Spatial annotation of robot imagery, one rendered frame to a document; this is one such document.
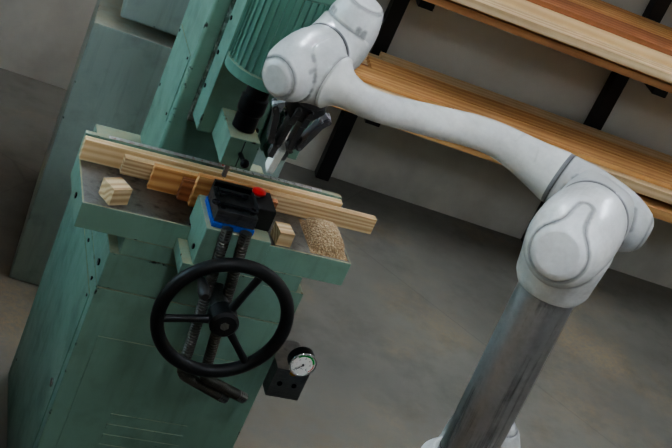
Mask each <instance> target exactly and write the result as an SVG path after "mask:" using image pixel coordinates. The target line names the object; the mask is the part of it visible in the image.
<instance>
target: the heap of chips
mask: <svg viewBox="0 0 672 448"><path fill-rule="evenodd" d="M298 219H299V218H298ZM299 222H300V225H301V227H302V230H303V233H304V236H305V239H306V241H307V244H308V247H309V250H310V253H313V254H318V255H322V256H326V257H331V258H335V259H339V260H344V261H348V260H347V257H346V255H345V252H344V249H345V246H344V242H343V239H342V237H341V234H340V232H339V230H338V228H337V226H336V225H335V224H334V223H333V222H331V221H328V220H325V219H321V218H316V217H309V218H307V219H306V220H303V219H299Z"/></svg>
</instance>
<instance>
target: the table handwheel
mask: <svg viewBox="0 0 672 448"><path fill-rule="evenodd" d="M219 272H240V273H245V274H249V275H252V276H254V278H253V280H252V281H251V282H250V283H249V284H248V285H247V287H246V288H245V289H244V290H243V291H242V292H241V293H240V294H239V296H238V297H237V298H236V299H235V300H234V301H233V302H232V303H229V302H228V300H227V298H226V296H225V295H224V294H223V289H224V284H222V283H217V282H216V284H215V287H214V288H215V289H214V292H213V294H212V297H211V300H210V305H211V307H210V308H209V309H208V311H207V314H166V310H167V308H168V306H169V304H170V302H171V301H172V299H173V298H174V297H175V295H176V294H177V293H178V292H179V291H180V290H181V289H183V288H184V287H185V286H186V285H188V284H189V283H191V282H193V281H194V280H196V279H198V278H200V277H203V276H206V275H210V274H214V273H219ZM262 281H264V282H265V283H266V284H267V285H269V286H270V287H271V288H272V290H273V291H274V292H275V294H276V296H277V298H278V300H279V303H280V309H281V314H280V321H279V324H278V327H277V329H276V331H275V333H274V335H273V336H272V337H271V339H270V340H269V341H268V342H267V343H266V344H265V345H264V346H263V347H262V348H261V349H259V350H258V351H257V352H255V353H253V354H252V355H250V356H248V357H247V355H246V353H245V352H244V350H243V348H242V346H241V344H240V342H239V340H238V338H237V336H236V334H235V332H236V331H237V329H238V327H239V319H238V315H237V309H238V308H239V307H240V306H241V305H242V303H243V302H244V301H245V300H246V299H247V297H248V296H249V295H250V294H251V293H252V292H253V291H254V290H255V289H256V287H257V286H258V285H259V284H260V283H261V282H262ZM293 321H294V302H293V298H292V295H291V292H290V290H289V288H288V287H287V285H286V284H285V282H284V281H283V280H282V279H281V277H280V276H279V275H278V274H276V273H275V272H274V271H273V270H271V269H270V268H268V267H266V266H265V265H262V264H260V263H258V262H255V261H252V260H248V259H243V258H232V257H227V258H216V259H211V260H207V261H203V262H200V263H197V264H195V265H193V266H190V267H189V268H187V269H185V270H183V271H182V272H180V273H179V274H177V275H176V276H175V277H173V278H172V279H171V280H170V281H169V282H168V283H167V284H166V285H165V286H164V287H163V289H162V290H161V291H160V293H159V294H158V296H157V298H156V300H155V302H154V305H153V307H152V311H151V315H150V332H151V336H152V340H153V342H154V345H155V347H156V348H157V350H158V352H159V353H160V354H161V355H162V356H163V358H164V359H165V360H166V361H167V362H169V363H170V364H171V365H173V366H174V367H176V368H177V369H179V370H181V371H183V372H186V373H188V374H192V375H195V376H200V377H208V378H222V377H230V376H235V375H239V374H242V373H245V372H248V371H250V370H252V369H254V368H256V367H258V366H260V365H262V364H263V363H265V362H266V361H267V360H269V359H270V358H271V357H272V356H273V355H275V354H276V353H277V352H278V350H279V349H280V348H281V347H282V346H283V344H284V343H285V341H286V340H287V338H288V336H289V334H290V331H291V329H292V326H293ZM164 322H190V323H208V324H209V328H210V331H211V332H212V333H213V334H214V335H216V336H218V337H228V339H229V340H230V342H231V344H232V346H233V347H234V349H235V351H236V353H237V355H238V357H239V359H240V360H238V361H234V362H230V363H224V364H206V363H200V362H196V361H193V360H191V359H189V358H186V357H185V356H183V355H181V354H180V353H179V352H177V351H176V350H175V349H174V348H173V347H172V345H171V344H170V342H169V341H168V339H167V336H166V334H165V329H164Z"/></svg>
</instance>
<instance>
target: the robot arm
mask: <svg viewBox="0 0 672 448"><path fill-rule="evenodd" d="M382 20H383V9H382V8H381V6H380V4H379V3H378V2H377V1H376V0H336V1H335V2H334V3H333V4H332V5H331V7H330V8H329V10H328V11H325V12H324V13H323V14H322V15H321V16H320V17H319V18H318V19H317V20H316V21H315V22H314V23H313V24H312V25H310V26H308V27H304V28H301V29H299V30H297V31H295V32H293V33H291V34H289V35H288V36H286V37H285V38H283V39H282V40H281V41H279V42H278V43H277V44H276V45H275V46H274V47H273V48H272V49H271V50H270V51H269V53H268V55H267V58H266V60H265V62H264V65H263V68H262V80H263V83H264V86H265V88H266V89H267V91H268V92H269V93H270V94H271V95H272V96H273V97H275V98H273V99H272V100H271V102H272V113H271V118H270V122H269V126H268V131H267V139H268V143H269V144H271V145H270V147H269V149H268V158H267V160H266V162H265V168H266V173H270V174H273V173H274V171H275V169H276V168H277V166H278V164H279V162H280V161H281V160H282V161H284V160H286V158H287V156H288V155H289V154H292V153H293V150H297V151H301V150H302V149H303V148H304V147H305V146H306V145H307V144H308V143H309V142H310V141H311V140H312V139H313V138H314V137H315V136H317V135H318V134H319V133H320V132H321V131H322V130H323V129H324V128H326V127H328V126H330V125H331V124H332V122H331V116H330V114H329V113H326V108H327V106H337V107H340V108H342V109H344V110H346V111H348V112H350V113H353V114H355V115H357V116H359V117H362V118H364V119H367V120H370V121H373V122H376V123H379V124H382V125H386V126H390V127H393V128H397V129H401V130H405V131H409V132H412V133H416V134H420V135H424V136H428V137H432V138H435V139H439V140H443V141H447V142H451V143H455V144H458V145H462V146H465V147H469V148H472V149H474V150H477V151H480V152H482V153H484V154H486V155H488V156H490V157H492V158H493V159H495V160H497V161H498V162H499V163H501V164H502V165H503V166H505V167H506V168H507V169H508V170H509V171H510V172H511V173H513V174H514V175H515V176H516V177H517V178H518V179H519V180H520V181H521V182H522V183H523V184H524V185H526V186H527V187H528V188H529V189H530V190H531V191H532V192H533V193H534V194H535V195H536V196H537V197H538V198H539V199H540V200H541V201H542V202H544V204H543V206H542V207H541V208H540V209H539V210H538V212H537V213H536V214H535V216H534V217H533V219H532V220H531V222H530V224H529V226H528V228H527V230H526V233H525V236H524V241H523V244H522V248H521V251H520V254H519V258H518V261H517V265H516V271H517V278H518V283H517V285H516V287H515V289H514V291H513V293H512V295H511V297H510V300H509V302H508V304H507V306H506V308H505V310H504V312H503V314H502V316H501V318H500V320H499V322H498V324H497V326H496V328H495V330H494V332H493V334H492V336H491V339H490V341H489V343H488V345H487V347H486V349H485V351H484V353H483V355H482V357H481V359H480V361H479V363H478V365H477V367H476V369H475V371H474V373H473V375H472V377H471V380H470V382H469V384H468V386H467V388H466V390H465V392H464V394H463V396H462V398H461V400H460V402H459V404H458V406H457V408H456V410H455V412H454V414H453V416H452V417H451V418H450V419H449V421H448V422H447V424H446V426H445V427H444V429H443V431H442V433H441V434H440V435H439V437H436V438H433V439H430V440H428V441H426V442H425V443H424V444H423V445H422V447H421V448H520V434H519V430H518V428H517V427H516V424H515V422H514V421H515V419H516V417H517V415H518V413H519V412H520V410H521V408H522V406H523V404H524V402H525V400H526V398H527V396H528V394H529V392H530V390H531V388H532V386H533V384H534V383H535V381H536V379H537V377H538V375H539V373H540V371H541V369H542V367H543V365H544V363H545V361H546V359H547V357H548V355H549V354H550V352H551V350H552V348H553V346H554V344H555V342H556V340H557V338H558V336H559V334H560V332H561V330H562V328H563V326H564V325H565V323H566V321H567V319H568V317H569V315H570V313H571V311H572V309H573V307H576V306H578V305H579V304H581V303H583V302H585V301H586V300H587V299H588V297H589V296H590V295H591V293H592V291H593V290H594V288H595V287H596V285H597V284H598V282H599V281H600V279H601V278H602V276H603V275H604V274H605V272H606V271H607V269H608V268H609V266H610V265H611V263H612V261H613V257H614V256H615V254H616V253H617V252H632V251H634V250H637V249H639V248H640V247H641V246H642V245H643V244H644V243H645V241H646V240H647V238H648V236H649V235H650V233H651V231H652V229H653V227H654V220H653V214H652V213H651V211H650V209H649V208H648V207H647V205H646V204H645V203H644V201H643V200H642V199H641V198H640V197H639V196H638V195H637V194H636V193H635V192H634V191H633V190H632V189H630V188H629V187H628V186H626V185H625V184H624V183H622V182H621V181H619V180H618V179H616V178H615V177H613V176H612V175H610V174H609V173H607V172H606V171H604V170H603V169H601V168H600V167H598V166H596V165H594V164H592V163H590V162H588V161H586V160H584V159H582V158H580V157H578V156H576V155H574V154H572V153H570V152H568V151H565V150H563V149H560V148H558V147H555V146H553V145H550V144H548V143H546V142H543V141H541V140H539V139H537V138H534V137H532V136H530V135H528V134H526V133H524V132H521V131H519V130H517V129H515V128H513V127H511V126H508V125H506V124H504V123H501V122H499V121H496V120H493V119H490V118H487V117H484V116H481V115H477V114H474V113H470V112H465V111H461V110H457V109H452V108H448V107H443V106H439V105H434V104H430V103H425V102H421V101H416V100H411V99H407V98H403V97H398V96H394V95H391V94H387V93H384V92H381V91H379V90H377V89H375V88H373V87H371V86H369V85H368V84H366V83H365V82H363V81H362V80H361V79H360V78H359V77H358V76H357V75H356V74H355V72H354V70H355V69H356V68H358V67H359V66H360V65H361V63H362V62H363V61H364V59H365V58H366V56H367V55H368V53H369V52H370V50H371V48H372V46H373V45H374V43H375V41H376V39H377V37H378V34H379V31H380V28H381V25H382ZM276 98H277V99H279V100H277V99H276ZM285 106H286V109H287V116H286V117H285V119H284V121H283V123H282V124H281V126H280V128H279V129H278V131H277V133H276V130H277V126H278V122H279V117H280V113H281V112H282V110H283V107H285ZM279 112H280V113H279ZM315 119H316V120H315ZM313 120H315V121H314V122H313V123H312V124H311V125H310V126H309V127H308V128H307V126H308V125H309V123H310V122H311V121H313ZM295 123H296V124H295ZM293 125H295V126H294V127H293V129H292V131H291V133H290V134H289V136H288V138H287V140H286V143H285V141H284V140H285V138H286V137H287V135H288V133H289V131H290V130H291V128H292V126H293ZM306 128H307V129H306ZM304 129H306V130H305V131H304ZM303 131H304V132H303ZM275 134H276V135H275Z"/></svg>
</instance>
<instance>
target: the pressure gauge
mask: <svg viewBox="0 0 672 448"><path fill-rule="evenodd" d="M287 361H288V364H289V369H290V373H289V374H290V375H291V376H306V375H309V374H311V373H312V372H313V371H314V370H315V369H316V367H317V360H316V358H315V355H314V352H313V351H312V350H311V349H310V348H308V347H298V348H295V349H293V350H292V351H291V352H290V353H289V355H288V358H287ZM302 364H304V366H302ZM301 366H302V367H301ZM299 367H300V368H299ZM297 368H298V369H297Z"/></svg>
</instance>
